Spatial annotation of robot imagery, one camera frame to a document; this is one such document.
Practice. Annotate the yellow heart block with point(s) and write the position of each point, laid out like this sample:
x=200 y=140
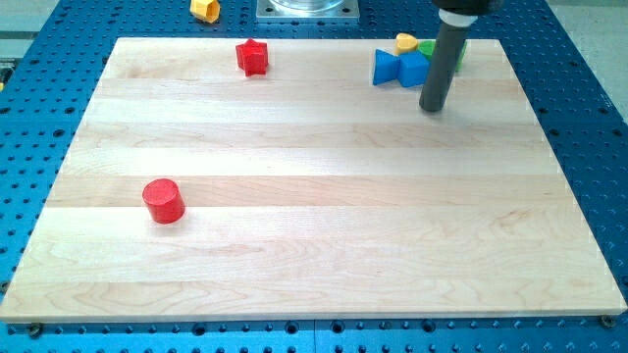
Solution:
x=405 y=43

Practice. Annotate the red cylinder block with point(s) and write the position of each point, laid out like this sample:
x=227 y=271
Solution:
x=164 y=201

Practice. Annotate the black robot arm end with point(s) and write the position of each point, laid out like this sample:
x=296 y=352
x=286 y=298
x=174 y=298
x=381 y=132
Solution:
x=463 y=13

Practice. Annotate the red star block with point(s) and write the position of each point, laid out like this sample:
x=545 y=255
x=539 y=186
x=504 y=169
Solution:
x=252 y=57

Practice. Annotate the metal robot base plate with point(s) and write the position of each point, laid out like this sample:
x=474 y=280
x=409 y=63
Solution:
x=275 y=10

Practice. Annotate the blue cube block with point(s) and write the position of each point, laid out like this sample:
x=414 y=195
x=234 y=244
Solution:
x=413 y=69

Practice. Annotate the yellow hexagon block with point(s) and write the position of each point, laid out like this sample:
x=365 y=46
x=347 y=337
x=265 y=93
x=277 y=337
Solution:
x=207 y=11

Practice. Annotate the green block behind rod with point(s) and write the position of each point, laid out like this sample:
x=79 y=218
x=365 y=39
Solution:
x=460 y=57

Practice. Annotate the blue triangle block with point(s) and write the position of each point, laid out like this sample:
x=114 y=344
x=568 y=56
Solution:
x=385 y=67

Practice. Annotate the grey pusher rod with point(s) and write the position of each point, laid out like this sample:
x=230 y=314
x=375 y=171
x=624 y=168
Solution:
x=447 y=51

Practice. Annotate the blue perforated table plate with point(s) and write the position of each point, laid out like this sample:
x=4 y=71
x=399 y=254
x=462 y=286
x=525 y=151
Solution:
x=569 y=56

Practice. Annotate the light wooden board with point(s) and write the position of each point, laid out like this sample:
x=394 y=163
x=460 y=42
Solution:
x=309 y=193

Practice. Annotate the green round block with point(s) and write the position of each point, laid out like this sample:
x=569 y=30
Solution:
x=426 y=48

